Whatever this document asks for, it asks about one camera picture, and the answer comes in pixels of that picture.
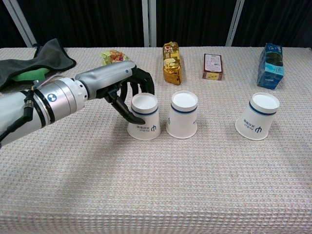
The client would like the white frame post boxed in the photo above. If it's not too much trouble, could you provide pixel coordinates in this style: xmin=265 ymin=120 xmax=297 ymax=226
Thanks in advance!
xmin=225 ymin=0 xmax=245 ymax=47
xmin=141 ymin=0 xmax=157 ymax=48
xmin=1 ymin=0 xmax=38 ymax=48

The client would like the beige woven tablecloth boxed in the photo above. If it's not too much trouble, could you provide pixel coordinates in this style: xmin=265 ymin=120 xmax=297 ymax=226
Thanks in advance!
xmin=0 ymin=46 xmax=312 ymax=234

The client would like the small maroon box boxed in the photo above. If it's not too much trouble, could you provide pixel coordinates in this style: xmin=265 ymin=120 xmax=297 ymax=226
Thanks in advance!
xmin=202 ymin=53 xmax=224 ymax=81

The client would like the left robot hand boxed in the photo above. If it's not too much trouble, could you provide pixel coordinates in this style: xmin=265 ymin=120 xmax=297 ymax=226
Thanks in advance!
xmin=74 ymin=60 xmax=156 ymax=124

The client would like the blue cookie box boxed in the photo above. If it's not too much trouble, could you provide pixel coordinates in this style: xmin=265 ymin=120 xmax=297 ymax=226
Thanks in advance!
xmin=256 ymin=43 xmax=285 ymax=90

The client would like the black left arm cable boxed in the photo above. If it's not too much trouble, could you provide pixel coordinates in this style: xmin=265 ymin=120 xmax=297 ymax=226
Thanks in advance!
xmin=0 ymin=90 xmax=35 ymax=145

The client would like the white paper cup blue stripe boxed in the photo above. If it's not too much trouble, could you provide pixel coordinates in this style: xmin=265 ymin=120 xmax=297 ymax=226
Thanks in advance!
xmin=234 ymin=92 xmax=280 ymax=141
xmin=165 ymin=91 xmax=198 ymax=139
xmin=127 ymin=93 xmax=161 ymax=141

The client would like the dark grey cloth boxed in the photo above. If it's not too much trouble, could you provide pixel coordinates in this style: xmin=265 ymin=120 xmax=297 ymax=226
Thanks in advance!
xmin=0 ymin=38 xmax=77 ymax=91

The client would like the gold biscuit packet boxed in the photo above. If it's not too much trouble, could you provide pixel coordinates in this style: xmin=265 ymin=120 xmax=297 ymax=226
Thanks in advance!
xmin=162 ymin=41 xmax=183 ymax=86

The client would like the crumpled green snack packet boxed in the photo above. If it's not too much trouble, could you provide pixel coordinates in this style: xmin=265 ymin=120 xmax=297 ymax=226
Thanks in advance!
xmin=101 ymin=49 xmax=132 ymax=66

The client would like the green sponge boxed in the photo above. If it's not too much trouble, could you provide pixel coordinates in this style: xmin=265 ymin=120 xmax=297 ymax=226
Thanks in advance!
xmin=12 ymin=68 xmax=51 ymax=82

